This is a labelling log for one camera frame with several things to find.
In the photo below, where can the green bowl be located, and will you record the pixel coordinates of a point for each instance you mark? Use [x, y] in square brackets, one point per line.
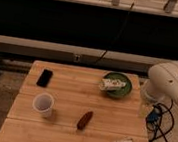
[124, 91]

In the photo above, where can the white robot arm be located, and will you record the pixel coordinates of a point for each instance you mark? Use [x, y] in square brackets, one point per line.
[162, 81]

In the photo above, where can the black smartphone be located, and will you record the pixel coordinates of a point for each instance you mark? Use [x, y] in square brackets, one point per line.
[44, 78]

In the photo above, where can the wooden table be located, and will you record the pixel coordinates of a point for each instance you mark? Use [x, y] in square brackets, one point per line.
[75, 91]

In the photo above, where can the white rolled towel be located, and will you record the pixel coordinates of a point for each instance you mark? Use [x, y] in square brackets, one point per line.
[111, 84]

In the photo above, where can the wall power outlet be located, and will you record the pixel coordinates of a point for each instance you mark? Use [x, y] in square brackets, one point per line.
[77, 58]

